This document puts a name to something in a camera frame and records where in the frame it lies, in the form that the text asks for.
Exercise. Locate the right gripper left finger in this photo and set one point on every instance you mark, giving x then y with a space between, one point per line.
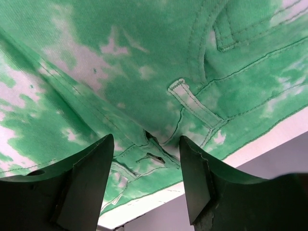
65 196

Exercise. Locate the green white tie-dye trousers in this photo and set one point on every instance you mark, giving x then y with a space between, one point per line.
221 72

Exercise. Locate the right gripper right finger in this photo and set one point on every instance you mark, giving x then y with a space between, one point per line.
220 197

